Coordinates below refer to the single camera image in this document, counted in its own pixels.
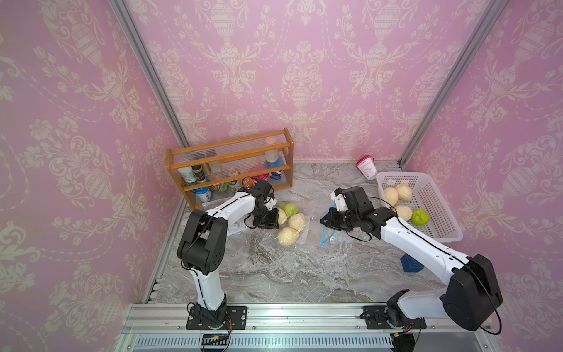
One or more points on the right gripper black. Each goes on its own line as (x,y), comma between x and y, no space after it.
(332,223)

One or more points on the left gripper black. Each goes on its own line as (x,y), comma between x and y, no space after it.
(272,222)

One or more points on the green pear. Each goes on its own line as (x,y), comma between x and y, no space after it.
(290,209)
(420,218)

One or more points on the clear zip-top bag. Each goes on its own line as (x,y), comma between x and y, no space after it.
(314,234)

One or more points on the beige pear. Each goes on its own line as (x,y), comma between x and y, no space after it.
(392,195)
(404,192)
(404,212)

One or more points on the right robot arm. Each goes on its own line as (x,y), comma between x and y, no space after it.
(472,293)

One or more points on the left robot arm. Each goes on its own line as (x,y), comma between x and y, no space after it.
(203,245)

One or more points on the pink lid yogurt cup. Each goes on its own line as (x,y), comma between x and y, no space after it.
(366,165)

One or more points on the blue white bottle on shelf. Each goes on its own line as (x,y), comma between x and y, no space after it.
(272,160)

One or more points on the blue lid cup lower shelf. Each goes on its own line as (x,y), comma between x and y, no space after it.
(203,194)

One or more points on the blue cube block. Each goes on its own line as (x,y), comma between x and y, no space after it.
(410,265)

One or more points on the wooden shelf rack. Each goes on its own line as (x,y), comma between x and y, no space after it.
(232,164)

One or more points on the dark spice jar on shelf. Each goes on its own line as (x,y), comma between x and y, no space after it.
(199,173)

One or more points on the white green bottle on shelf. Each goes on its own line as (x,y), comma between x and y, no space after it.
(188,175)

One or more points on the white plastic basket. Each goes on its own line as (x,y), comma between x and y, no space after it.
(442,225)

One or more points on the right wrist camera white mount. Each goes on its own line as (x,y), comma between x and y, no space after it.
(339,200)

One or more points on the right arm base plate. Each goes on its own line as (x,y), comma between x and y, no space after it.
(379,317)

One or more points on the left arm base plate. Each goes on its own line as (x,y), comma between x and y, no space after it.
(228,317)

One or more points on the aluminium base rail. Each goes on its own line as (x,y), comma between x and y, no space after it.
(294,327)

